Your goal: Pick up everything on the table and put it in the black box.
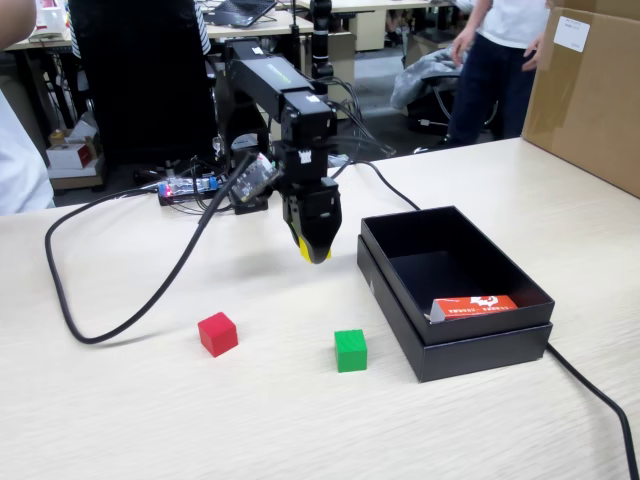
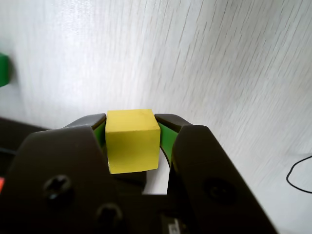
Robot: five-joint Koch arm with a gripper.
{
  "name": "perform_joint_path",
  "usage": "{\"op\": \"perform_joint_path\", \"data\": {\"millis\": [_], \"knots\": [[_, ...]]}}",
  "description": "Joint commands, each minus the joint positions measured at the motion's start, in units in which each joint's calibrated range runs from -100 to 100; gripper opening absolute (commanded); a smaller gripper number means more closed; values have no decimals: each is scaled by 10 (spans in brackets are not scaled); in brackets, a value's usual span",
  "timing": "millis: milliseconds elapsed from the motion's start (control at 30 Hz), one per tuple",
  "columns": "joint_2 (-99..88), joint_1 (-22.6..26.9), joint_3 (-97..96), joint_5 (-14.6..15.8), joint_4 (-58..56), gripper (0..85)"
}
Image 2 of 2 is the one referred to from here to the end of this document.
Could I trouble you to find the yellow wooden cube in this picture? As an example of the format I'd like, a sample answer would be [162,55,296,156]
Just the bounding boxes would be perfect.
[104,109,161,175]

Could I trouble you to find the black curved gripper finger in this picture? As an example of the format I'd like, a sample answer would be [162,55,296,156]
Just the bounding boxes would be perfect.
[155,113,278,234]

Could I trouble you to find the green wooden cube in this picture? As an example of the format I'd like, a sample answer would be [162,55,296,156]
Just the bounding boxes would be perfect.
[0,53,11,88]

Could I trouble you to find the thin black servo wires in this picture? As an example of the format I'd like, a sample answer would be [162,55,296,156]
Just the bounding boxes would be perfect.
[286,153,312,195]

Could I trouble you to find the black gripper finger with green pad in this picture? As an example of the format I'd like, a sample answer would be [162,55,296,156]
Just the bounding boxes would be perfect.
[0,113,159,234]

